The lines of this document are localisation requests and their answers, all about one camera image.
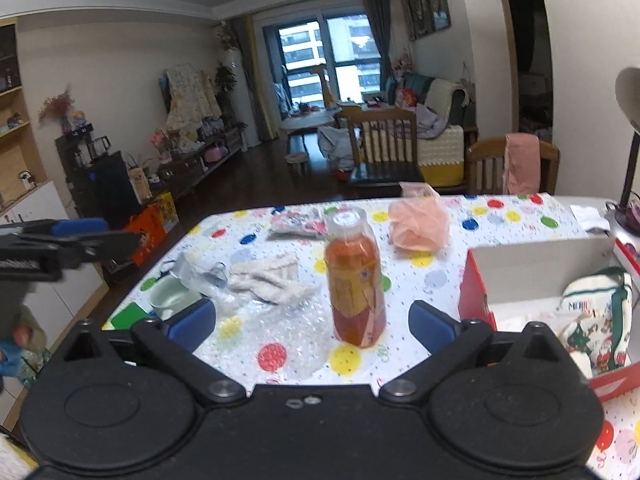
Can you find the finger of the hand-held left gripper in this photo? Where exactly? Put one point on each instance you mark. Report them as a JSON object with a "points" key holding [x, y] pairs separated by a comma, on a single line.
{"points": [[110, 246], [80, 226]]}

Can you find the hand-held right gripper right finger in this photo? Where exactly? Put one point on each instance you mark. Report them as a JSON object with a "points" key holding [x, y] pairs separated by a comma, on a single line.
{"points": [[430, 322]]}

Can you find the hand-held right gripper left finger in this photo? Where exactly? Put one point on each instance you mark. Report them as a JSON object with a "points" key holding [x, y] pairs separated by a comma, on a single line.
{"points": [[192, 322]]}

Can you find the clear plastic bag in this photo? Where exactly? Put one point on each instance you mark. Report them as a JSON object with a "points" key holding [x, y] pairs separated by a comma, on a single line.
{"points": [[200, 280]]}

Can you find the orange drink bottle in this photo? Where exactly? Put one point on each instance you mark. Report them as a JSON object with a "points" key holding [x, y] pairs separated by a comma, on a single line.
{"points": [[352, 280]]}

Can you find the white knit cloth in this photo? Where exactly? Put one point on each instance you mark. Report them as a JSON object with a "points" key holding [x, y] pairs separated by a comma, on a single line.
{"points": [[270, 275]]}

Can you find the red cardboard box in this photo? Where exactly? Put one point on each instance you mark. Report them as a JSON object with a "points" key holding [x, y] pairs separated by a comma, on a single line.
{"points": [[530, 270]]}

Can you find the person's left hand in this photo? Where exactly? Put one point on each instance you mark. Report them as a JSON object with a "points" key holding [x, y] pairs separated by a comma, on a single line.
{"points": [[30, 330]]}

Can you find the pale green cup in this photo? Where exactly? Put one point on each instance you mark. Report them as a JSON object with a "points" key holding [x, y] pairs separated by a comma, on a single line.
{"points": [[167, 300]]}

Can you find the orange box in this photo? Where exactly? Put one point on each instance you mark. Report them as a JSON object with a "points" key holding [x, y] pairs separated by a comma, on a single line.
{"points": [[150, 235]]}

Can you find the polka dot tablecloth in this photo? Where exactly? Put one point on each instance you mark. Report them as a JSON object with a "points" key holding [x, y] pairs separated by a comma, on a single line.
{"points": [[450, 280]]}

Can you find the white cabinet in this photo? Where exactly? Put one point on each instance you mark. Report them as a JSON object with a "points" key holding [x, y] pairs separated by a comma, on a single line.
{"points": [[35, 210]]}

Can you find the yellow box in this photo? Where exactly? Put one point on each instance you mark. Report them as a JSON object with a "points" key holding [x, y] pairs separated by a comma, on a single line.
{"points": [[165, 207]]}

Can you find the brown paper bag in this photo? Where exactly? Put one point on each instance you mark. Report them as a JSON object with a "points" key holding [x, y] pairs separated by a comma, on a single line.
{"points": [[139, 182]]}

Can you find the clear bubble wrap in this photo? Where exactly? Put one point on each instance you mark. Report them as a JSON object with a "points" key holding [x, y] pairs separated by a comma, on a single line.
{"points": [[290, 340]]}

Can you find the low dark tv cabinet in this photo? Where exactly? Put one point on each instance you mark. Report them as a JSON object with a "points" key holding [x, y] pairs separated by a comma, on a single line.
{"points": [[200, 165]]}

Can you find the dried flower bunch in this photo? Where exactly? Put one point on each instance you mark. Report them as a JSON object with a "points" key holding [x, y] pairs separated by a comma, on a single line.
{"points": [[55, 107]]}

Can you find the pink bag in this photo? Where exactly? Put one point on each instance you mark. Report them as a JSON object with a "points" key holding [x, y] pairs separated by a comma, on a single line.
{"points": [[216, 152]]}

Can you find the printed snack packet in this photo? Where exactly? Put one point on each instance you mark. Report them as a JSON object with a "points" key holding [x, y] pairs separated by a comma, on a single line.
{"points": [[295, 222]]}

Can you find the wooden chair black seat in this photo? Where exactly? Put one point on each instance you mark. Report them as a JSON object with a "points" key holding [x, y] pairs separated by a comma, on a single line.
{"points": [[385, 172]]}

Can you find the festive printed cloth bag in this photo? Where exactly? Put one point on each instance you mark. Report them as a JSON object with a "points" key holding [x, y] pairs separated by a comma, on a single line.
{"points": [[595, 310]]}

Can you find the floral cloth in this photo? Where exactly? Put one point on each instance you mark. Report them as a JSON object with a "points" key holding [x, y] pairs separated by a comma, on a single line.
{"points": [[190, 100]]}

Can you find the cream yellow crocheted cover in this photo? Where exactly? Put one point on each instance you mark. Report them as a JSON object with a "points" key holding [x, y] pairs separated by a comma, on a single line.
{"points": [[442, 155]]}

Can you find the red floor item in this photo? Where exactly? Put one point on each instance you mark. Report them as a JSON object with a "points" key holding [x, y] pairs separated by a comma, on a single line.
{"points": [[342, 173]]}

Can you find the pink towel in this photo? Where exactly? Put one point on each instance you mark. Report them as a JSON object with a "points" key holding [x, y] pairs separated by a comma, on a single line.
{"points": [[522, 165]]}

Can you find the white tissue paper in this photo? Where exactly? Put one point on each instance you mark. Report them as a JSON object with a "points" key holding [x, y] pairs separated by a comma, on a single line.
{"points": [[590, 216]]}

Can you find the small wooden stool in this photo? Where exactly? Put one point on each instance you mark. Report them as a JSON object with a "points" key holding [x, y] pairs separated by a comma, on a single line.
{"points": [[297, 160]]}

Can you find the white standing air conditioner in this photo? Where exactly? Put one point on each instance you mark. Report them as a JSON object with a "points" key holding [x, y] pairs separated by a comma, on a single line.
{"points": [[237, 95]]}

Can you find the grey bag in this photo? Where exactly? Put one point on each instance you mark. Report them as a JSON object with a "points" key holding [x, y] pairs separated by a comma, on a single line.
{"points": [[335, 145]]}

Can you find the lilac clothes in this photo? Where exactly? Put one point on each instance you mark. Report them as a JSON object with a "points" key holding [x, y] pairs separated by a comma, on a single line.
{"points": [[430, 121]]}

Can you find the green potted plant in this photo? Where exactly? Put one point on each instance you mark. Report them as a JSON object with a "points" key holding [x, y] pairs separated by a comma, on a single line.
{"points": [[225, 77]]}

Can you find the grey yellow curtain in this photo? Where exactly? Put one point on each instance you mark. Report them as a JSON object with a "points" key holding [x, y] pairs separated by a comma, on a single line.
{"points": [[255, 85]]}

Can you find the small yellow chair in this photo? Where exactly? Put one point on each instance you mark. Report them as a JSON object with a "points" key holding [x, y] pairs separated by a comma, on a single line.
{"points": [[349, 110]]}

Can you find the red cushion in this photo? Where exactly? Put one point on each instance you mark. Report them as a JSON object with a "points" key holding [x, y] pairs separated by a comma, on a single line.
{"points": [[406, 96]]}

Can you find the cream knit blanket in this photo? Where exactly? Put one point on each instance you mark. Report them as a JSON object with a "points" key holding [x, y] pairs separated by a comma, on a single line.
{"points": [[442, 95]]}

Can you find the round coffee table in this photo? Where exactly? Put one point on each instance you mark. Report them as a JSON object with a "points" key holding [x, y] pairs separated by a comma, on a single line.
{"points": [[307, 121]]}

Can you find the dark green sofa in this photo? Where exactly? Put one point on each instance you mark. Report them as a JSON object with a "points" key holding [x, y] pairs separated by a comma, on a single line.
{"points": [[420, 85]]}

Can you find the desk lamp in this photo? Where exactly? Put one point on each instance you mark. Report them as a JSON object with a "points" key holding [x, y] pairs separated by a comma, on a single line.
{"points": [[629, 160]]}

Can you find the giraffe toy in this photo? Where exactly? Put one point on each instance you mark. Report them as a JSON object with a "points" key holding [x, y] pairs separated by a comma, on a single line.
{"points": [[325, 82]]}

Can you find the large window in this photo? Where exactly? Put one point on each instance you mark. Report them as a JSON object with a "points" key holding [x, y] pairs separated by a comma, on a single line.
{"points": [[320, 55]]}

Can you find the wooden wall shelf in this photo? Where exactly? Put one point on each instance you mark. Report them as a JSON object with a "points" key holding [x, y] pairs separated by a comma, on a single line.
{"points": [[20, 160]]}

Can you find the dark framed wall pictures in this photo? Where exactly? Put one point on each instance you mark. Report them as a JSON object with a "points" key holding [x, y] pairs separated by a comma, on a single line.
{"points": [[427, 0]]}

